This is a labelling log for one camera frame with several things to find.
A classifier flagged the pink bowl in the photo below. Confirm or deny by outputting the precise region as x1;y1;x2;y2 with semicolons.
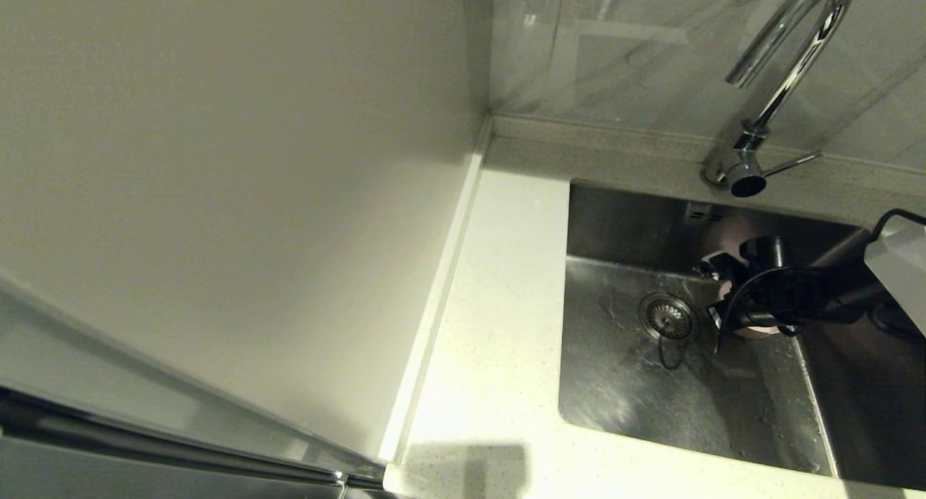
715;275;783;339

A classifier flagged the metal sink drain strainer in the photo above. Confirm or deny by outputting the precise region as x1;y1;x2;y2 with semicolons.
638;292;699;342

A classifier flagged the stainless steel sink basin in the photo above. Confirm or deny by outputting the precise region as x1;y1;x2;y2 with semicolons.
557;181;926;489

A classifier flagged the chrome gooseneck faucet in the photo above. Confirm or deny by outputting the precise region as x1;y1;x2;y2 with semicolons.
702;0;858;198

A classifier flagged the white trim strip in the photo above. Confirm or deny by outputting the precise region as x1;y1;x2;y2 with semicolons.
380;119;493;462

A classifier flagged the white tall cabinet side panel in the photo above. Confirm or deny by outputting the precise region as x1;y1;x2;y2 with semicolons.
0;0;493;464

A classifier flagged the stainless steel appliance door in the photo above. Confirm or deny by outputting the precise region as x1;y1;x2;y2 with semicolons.
0;268;384;499

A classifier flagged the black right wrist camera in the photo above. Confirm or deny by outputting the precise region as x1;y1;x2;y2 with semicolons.
742;235;791;272

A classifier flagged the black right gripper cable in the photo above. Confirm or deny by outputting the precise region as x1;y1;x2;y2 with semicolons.
715;208;926;354

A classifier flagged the metal appliance door handle bar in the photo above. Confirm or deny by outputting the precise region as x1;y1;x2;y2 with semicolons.
0;392;384;490

